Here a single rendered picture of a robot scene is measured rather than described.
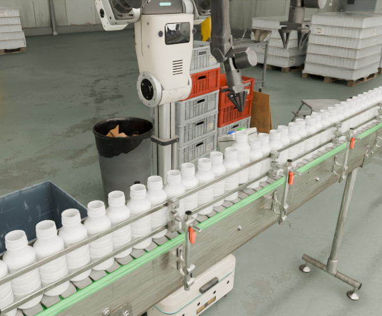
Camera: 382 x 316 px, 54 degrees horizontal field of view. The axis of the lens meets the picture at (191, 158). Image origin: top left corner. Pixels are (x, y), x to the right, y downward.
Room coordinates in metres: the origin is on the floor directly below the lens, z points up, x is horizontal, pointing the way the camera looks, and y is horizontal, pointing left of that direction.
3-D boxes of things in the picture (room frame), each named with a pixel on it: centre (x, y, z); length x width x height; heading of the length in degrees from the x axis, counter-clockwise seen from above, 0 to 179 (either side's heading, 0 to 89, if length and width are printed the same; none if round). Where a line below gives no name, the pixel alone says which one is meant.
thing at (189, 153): (3.61, 0.07, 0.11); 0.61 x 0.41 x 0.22; 141
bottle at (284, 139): (1.26, -0.32, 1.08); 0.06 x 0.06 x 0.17
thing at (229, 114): (4.18, -0.35, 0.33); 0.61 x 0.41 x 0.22; 138
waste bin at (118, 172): (2.66, 0.51, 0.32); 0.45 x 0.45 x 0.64
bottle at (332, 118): (1.50, -0.57, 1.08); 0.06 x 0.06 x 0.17
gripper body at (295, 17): (1.53, -0.39, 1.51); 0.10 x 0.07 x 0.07; 45
